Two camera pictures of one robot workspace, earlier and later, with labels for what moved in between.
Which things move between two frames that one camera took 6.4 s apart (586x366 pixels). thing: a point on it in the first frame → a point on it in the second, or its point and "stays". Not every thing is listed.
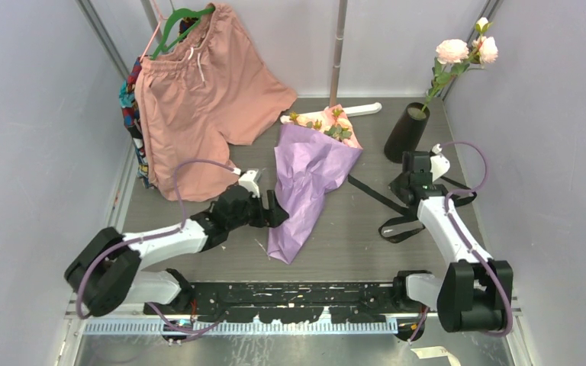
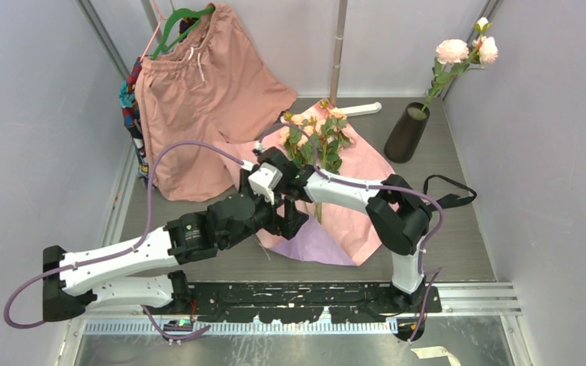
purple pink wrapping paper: x=314 y=152 → x=312 y=243
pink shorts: x=212 y=88 stays
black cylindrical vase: x=407 y=132 stays
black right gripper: x=415 y=163 → x=277 y=157
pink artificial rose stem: x=454 y=56 stays
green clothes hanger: x=185 y=12 stays
